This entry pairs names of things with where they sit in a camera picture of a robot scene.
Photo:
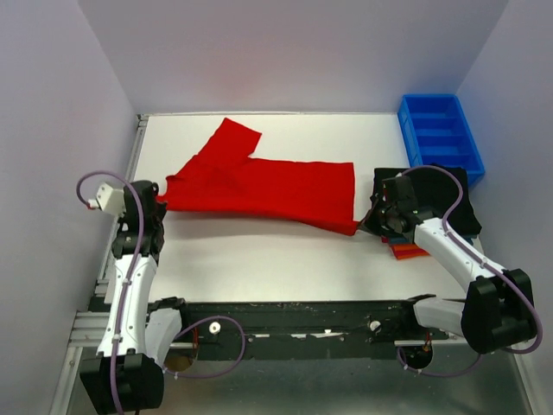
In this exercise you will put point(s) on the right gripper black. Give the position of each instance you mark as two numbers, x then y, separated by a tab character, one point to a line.
369	222

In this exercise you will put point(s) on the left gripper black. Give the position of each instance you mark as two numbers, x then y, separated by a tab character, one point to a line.
162	208

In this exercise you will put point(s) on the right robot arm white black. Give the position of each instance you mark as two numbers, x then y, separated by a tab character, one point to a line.
498	311

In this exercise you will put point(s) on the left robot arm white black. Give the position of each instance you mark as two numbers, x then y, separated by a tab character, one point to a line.
126	374

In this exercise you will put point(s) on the black folded t shirt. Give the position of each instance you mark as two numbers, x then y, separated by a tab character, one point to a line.
436	190

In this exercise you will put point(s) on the blue plastic bin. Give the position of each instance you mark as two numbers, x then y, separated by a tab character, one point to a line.
435	130

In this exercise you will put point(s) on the side aluminium table rail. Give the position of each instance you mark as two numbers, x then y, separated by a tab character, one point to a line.
104	287

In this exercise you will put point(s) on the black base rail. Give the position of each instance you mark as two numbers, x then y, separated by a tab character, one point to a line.
286	331

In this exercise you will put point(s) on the left aluminium extrusion rail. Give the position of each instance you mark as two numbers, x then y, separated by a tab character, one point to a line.
88	329

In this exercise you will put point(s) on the aluminium extrusion rail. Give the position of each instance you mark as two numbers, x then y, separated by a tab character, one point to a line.
88	329
447	341

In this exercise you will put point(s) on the right aluminium extrusion rail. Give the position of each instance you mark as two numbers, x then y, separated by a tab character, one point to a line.
447	341

